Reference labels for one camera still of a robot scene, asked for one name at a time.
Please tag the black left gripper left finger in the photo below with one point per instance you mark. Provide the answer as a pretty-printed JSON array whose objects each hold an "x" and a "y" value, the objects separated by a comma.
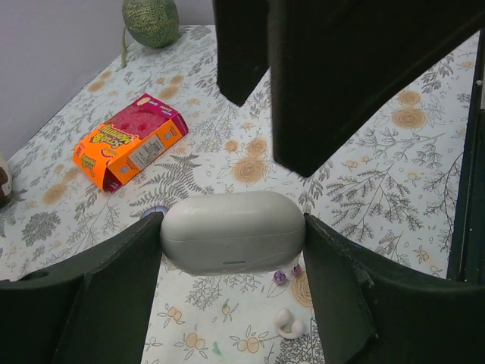
[{"x": 91, "y": 308}]

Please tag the purple clip earbud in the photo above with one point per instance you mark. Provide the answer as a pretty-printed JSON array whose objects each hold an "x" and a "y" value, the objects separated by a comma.
[
  {"x": 295, "y": 270},
  {"x": 280, "y": 277}
]

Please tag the brown white plush toy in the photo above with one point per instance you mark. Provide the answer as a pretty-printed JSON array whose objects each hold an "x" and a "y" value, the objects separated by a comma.
[{"x": 5, "y": 182}]

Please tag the floral table mat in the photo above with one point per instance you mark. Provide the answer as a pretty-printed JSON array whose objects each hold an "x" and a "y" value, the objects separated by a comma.
[{"x": 392, "y": 187}]

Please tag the green melon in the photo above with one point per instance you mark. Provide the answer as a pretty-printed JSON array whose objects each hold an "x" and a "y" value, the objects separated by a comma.
[{"x": 151, "y": 23}]

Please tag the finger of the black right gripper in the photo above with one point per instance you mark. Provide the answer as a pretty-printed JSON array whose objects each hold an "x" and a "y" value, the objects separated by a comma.
[
  {"x": 335, "y": 63},
  {"x": 242, "y": 47}
]

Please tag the purple earbud charging case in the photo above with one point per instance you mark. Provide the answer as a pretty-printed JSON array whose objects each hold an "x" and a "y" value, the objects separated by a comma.
[{"x": 155, "y": 209}]

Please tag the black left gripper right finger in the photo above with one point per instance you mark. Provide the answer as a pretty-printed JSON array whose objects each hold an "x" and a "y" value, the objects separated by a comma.
[{"x": 370, "y": 309}]

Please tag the white clip earbud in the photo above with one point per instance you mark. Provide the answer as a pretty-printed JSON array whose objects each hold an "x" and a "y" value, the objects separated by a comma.
[{"x": 287, "y": 326}]

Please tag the orange pink sponge box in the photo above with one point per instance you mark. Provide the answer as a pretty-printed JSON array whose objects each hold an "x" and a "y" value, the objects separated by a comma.
[{"x": 117, "y": 150}]

